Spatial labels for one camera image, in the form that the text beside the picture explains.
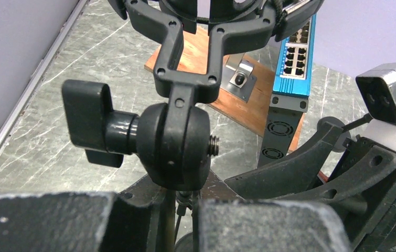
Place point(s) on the white bracket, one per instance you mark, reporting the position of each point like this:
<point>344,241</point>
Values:
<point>237,77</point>

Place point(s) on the black round-base mic stand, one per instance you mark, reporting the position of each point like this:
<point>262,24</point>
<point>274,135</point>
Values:
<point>288,205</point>

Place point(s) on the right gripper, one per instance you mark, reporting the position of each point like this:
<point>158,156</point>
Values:
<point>363,195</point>

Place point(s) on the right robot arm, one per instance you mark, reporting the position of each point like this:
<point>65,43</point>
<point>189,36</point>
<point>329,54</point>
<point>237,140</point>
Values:
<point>377,131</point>

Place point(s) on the wooden board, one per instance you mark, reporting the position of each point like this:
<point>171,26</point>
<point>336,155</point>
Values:
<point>251,114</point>

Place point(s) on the blue network switch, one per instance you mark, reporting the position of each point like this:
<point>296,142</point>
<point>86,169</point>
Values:
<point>290,92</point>

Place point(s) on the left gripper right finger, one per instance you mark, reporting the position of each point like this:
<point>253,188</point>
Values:
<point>224,221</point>

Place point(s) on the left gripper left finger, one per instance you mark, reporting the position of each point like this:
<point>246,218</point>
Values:
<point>140,218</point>

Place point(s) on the black tripod shock-mount stand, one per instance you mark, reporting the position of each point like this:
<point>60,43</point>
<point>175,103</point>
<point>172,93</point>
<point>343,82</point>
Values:
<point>173,140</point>

